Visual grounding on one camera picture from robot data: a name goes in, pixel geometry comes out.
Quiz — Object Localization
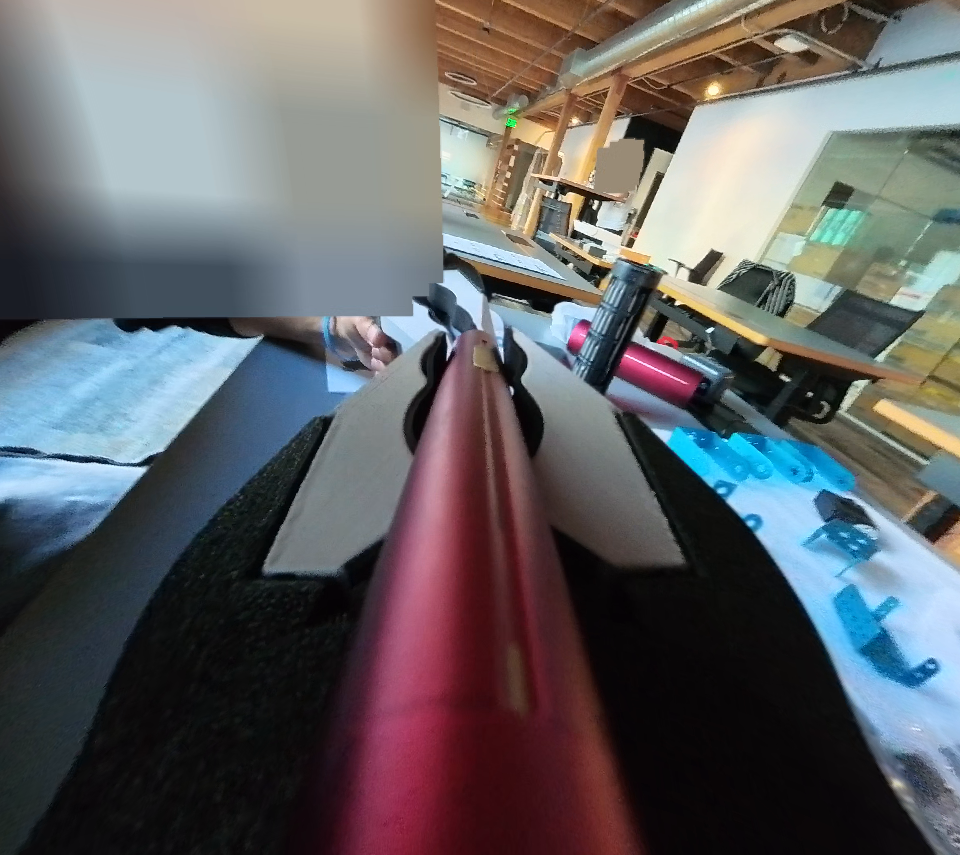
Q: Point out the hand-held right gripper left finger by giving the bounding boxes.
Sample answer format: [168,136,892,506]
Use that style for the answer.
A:
[261,332,451,577]

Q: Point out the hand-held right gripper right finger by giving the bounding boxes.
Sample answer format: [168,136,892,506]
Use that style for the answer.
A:
[498,332,687,573]

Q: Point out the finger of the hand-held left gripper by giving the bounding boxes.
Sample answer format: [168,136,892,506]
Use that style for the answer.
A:
[412,261,502,350]

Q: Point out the red metal tube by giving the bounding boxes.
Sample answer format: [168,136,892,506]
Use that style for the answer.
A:
[288,330,646,855]

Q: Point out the person's left forearm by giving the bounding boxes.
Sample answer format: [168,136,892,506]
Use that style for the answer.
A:
[116,316,331,354]

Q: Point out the person's left hand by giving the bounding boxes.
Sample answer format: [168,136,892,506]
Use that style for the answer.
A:
[330,315,404,374]

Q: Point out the white paper sheet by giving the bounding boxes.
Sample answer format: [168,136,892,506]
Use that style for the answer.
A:
[324,343,385,396]

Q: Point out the red metal cylinder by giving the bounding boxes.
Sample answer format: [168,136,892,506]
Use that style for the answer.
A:
[564,317,738,415]

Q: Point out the black ribbed grip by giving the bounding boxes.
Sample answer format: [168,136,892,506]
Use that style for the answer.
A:
[572,258,666,396]

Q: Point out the pile of blue metal brackets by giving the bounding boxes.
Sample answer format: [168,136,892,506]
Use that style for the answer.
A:
[669,422,940,690]

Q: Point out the white plastic sheet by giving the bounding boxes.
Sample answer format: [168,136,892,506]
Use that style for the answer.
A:
[600,375,960,855]

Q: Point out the wood-edged table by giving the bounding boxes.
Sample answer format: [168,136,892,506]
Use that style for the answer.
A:
[652,276,935,387]

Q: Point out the black striped chair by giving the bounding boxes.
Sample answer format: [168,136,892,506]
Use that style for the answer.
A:
[718,258,798,318]

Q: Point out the black mesh office chair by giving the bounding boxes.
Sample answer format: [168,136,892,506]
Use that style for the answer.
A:
[808,287,925,350]

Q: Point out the black metal bracket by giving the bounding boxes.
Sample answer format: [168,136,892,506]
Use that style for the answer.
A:
[812,488,873,528]

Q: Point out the glass wall window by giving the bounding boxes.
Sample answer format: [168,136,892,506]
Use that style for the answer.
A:
[763,126,960,380]

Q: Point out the silver air duct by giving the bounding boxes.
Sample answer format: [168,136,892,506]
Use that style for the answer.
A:
[561,0,960,85]

